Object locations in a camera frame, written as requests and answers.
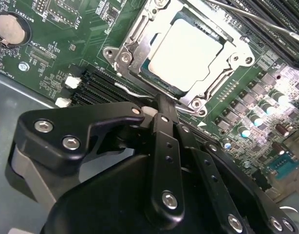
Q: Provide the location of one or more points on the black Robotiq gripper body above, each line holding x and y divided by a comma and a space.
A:
110, 200

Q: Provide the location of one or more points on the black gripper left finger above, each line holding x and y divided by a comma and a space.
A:
54, 126

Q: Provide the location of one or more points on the silver CPU chip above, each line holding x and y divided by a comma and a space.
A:
186, 51

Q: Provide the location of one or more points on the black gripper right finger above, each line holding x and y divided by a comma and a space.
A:
208, 170

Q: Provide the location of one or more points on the metal socket cover frame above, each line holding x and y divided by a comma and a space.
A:
139, 52

